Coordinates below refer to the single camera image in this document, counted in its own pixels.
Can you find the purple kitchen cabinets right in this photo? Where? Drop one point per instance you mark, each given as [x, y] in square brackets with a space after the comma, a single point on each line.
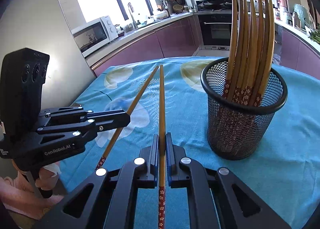
[295, 50]

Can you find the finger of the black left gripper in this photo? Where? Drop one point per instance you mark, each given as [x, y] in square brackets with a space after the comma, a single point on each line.
[66, 112]
[109, 120]

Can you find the pink kettle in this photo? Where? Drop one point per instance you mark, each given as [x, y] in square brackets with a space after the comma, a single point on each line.
[283, 9]

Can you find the teal kitchen appliance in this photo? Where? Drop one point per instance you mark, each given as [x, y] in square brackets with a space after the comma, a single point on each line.
[303, 15]

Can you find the blue floral tablecloth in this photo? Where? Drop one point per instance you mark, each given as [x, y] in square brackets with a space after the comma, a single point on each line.
[283, 171]

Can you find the white microwave oven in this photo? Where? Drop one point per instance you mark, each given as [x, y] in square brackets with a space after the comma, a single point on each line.
[94, 35]

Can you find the black mesh utensil holder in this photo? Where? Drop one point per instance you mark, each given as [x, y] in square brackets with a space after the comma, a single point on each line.
[235, 130]

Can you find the left hand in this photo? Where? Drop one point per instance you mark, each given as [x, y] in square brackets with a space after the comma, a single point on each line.
[48, 176]

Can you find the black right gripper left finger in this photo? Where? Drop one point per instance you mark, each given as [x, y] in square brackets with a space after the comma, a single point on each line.
[106, 199]

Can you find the black built-in oven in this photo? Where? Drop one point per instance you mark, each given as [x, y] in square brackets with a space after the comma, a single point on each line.
[216, 29]

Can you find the green leafy vegetables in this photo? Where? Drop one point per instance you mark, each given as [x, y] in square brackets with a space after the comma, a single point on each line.
[315, 35]

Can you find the black left camera box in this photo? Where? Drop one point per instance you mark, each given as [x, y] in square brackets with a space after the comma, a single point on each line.
[23, 74]

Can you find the kitchen faucet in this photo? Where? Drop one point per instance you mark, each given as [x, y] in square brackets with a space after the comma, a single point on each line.
[131, 11]

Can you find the purple kitchen cabinets left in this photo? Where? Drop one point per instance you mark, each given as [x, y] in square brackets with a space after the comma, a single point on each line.
[174, 37]

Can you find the black gas stove top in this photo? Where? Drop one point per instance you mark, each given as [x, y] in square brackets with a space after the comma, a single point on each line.
[214, 6]

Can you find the purple kitchen cabinets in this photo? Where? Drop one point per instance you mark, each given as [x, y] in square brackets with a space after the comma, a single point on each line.
[174, 37]
[295, 50]

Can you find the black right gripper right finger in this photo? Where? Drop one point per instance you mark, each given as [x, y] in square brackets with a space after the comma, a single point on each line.
[217, 198]

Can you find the pink sleeved left forearm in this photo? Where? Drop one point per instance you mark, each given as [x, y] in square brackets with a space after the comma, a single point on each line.
[18, 196]

